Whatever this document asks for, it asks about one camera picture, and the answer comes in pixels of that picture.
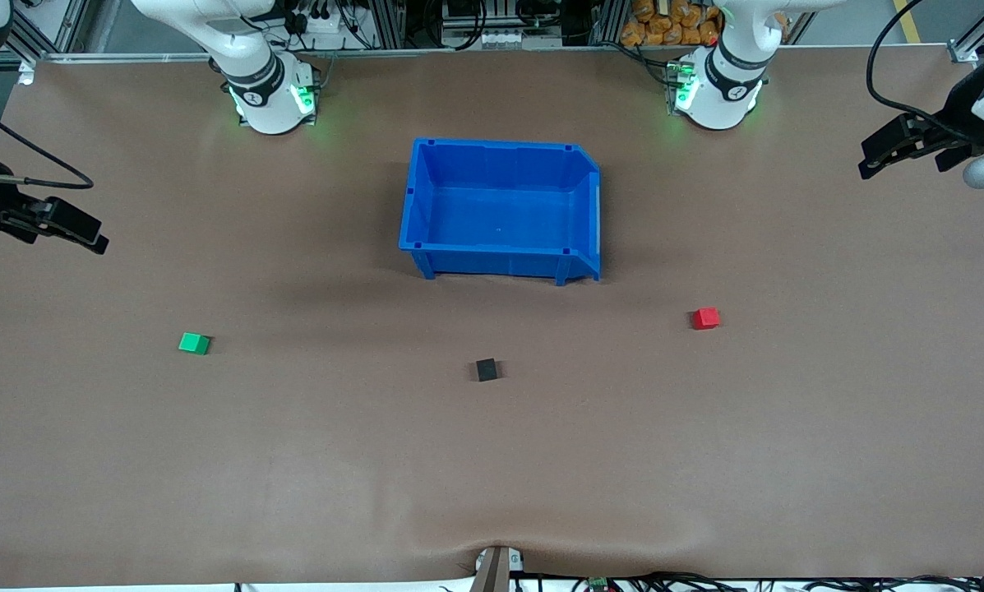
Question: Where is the aluminium corner profile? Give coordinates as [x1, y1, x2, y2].
[948, 21, 984, 65]

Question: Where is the aluminium diagonal profile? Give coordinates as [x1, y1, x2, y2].
[0, 0, 73, 60]

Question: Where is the bag of orange items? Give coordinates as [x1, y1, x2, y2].
[621, 0, 723, 48]

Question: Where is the white power strip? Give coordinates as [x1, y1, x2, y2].
[282, 0, 353, 34]

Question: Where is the blue plastic bin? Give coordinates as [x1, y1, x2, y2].
[399, 137, 603, 286]

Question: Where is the grey electronics box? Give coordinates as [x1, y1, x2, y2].
[441, 0, 564, 48]

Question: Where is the brown table mat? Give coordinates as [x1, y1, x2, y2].
[0, 45, 984, 589]

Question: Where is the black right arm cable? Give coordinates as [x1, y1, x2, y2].
[0, 93, 95, 191]

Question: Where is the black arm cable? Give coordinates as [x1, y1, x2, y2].
[866, 0, 957, 135]
[0, 93, 95, 191]

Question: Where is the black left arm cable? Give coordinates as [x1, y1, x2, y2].
[866, 0, 957, 135]

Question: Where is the aluminium table edge rail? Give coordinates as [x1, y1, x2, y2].
[35, 45, 957, 65]

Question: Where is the black cable bundle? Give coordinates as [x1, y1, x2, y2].
[524, 571, 984, 592]

